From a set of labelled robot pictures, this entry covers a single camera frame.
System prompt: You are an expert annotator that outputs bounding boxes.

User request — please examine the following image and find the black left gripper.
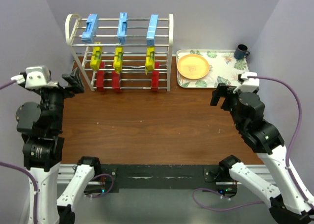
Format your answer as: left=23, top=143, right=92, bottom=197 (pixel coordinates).
left=37, top=66, right=83, bottom=131

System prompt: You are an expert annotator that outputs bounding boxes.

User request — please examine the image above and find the red toothpaste box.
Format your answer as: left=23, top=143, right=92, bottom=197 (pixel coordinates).
left=96, top=62, right=105, bottom=92
left=151, top=62, right=159, bottom=92
left=112, top=71, right=121, bottom=92

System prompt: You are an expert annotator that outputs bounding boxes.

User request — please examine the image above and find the yellow toothpaste box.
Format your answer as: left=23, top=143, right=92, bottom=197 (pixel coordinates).
left=90, top=46, right=103, bottom=71
left=145, top=46, right=155, bottom=74
left=113, top=46, right=123, bottom=74

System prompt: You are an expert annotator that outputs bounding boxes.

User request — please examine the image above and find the blue toothpaste box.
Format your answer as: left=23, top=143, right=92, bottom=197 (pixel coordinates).
left=117, top=12, right=128, bottom=45
left=81, top=14, right=99, bottom=44
left=146, top=14, right=158, bottom=46

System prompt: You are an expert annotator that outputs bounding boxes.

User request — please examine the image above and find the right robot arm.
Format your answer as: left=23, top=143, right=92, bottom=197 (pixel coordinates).
left=210, top=84, right=314, bottom=224

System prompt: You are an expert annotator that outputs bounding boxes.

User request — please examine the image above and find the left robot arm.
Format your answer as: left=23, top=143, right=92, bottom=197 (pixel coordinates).
left=14, top=66, right=102, bottom=224

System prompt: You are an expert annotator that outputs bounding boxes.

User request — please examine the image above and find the white metal shelf rack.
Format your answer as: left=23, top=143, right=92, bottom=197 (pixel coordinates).
left=65, top=14, right=174, bottom=91

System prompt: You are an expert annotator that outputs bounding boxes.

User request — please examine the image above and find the floral serving tray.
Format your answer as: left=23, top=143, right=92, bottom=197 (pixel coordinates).
left=176, top=50, right=249, bottom=88

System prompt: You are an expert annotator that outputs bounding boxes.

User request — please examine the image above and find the orange plate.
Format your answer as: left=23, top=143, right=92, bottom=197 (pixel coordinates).
left=177, top=54, right=210, bottom=80

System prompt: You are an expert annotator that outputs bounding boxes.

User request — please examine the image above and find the dark blue mug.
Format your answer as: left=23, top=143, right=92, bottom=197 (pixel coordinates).
left=234, top=44, right=250, bottom=60

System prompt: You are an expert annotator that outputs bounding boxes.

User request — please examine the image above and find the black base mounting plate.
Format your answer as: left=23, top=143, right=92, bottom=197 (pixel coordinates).
left=84, top=164, right=237, bottom=197

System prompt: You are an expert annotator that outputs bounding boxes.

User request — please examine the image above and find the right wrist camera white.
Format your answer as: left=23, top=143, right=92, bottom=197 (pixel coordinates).
left=233, top=72, right=260, bottom=93

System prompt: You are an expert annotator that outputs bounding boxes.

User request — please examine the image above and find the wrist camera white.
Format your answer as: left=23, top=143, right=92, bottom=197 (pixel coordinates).
left=233, top=72, right=260, bottom=93
left=25, top=65, right=51, bottom=89

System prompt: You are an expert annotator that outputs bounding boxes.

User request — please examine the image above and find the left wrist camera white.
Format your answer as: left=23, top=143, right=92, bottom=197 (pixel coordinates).
left=25, top=65, right=51, bottom=89

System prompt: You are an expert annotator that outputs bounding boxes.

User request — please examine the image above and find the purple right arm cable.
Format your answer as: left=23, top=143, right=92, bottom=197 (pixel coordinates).
left=192, top=76, right=314, bottom=212

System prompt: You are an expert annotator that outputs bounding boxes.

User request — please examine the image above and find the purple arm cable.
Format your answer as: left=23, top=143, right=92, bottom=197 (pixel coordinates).
left=0, top=76, right=114, bottom=224
left=192, top=76, right=314, bottom=212

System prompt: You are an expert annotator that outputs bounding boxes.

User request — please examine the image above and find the aluminium rail frame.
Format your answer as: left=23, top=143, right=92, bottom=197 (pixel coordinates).
left=18, top=162, right=301, bottom=224

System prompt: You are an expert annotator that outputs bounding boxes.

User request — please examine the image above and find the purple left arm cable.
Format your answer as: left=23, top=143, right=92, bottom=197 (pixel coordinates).
left=0, top=76, right=114, bottom=224

